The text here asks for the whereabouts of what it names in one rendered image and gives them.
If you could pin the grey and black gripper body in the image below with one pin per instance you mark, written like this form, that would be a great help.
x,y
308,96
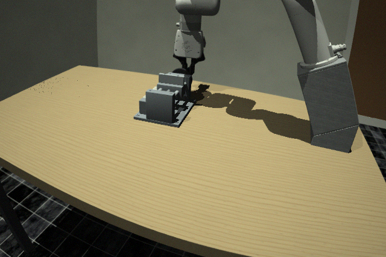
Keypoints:
x,y
189,44

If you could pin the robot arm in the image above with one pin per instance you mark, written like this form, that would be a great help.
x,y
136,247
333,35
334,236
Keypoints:
x,y
305,19

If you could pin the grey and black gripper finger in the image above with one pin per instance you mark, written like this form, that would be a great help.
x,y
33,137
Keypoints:
x,y
182,61
194,61

